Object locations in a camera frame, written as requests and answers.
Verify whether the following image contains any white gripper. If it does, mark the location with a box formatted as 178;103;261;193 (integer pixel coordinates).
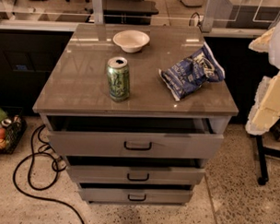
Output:
245;21;280;136

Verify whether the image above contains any green soda can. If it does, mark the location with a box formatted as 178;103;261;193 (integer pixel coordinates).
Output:
106;57;130;102

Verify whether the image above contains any white paper bowl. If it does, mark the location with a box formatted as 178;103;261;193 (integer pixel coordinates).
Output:
113;29;150;53

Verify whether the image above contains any blue chip bag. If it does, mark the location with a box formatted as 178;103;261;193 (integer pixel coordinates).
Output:
158;42;226;101

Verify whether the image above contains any grey drawer cabinet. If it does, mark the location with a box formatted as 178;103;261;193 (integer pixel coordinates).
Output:
29;19;242;210

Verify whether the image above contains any top grey drawer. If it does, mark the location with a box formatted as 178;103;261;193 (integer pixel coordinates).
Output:
45;112;226;162

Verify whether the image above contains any grey drawer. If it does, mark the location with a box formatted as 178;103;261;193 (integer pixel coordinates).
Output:
45;112;226;162
78;183;193;205
66;156;205;185

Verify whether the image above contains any middle grey drawer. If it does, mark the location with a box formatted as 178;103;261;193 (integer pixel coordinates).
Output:
66;156;205;185

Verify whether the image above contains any bottom grey drawer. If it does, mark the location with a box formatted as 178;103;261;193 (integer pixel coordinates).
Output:
78;183;193;205

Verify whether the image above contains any orange fruit in basket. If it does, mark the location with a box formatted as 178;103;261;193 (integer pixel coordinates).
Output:
0;127;6;138

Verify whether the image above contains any black cable at window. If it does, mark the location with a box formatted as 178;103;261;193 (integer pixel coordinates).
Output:
188;11;204;28

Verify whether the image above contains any black wire fruit basket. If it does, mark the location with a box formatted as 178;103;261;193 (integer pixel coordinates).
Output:
0;115;26;155

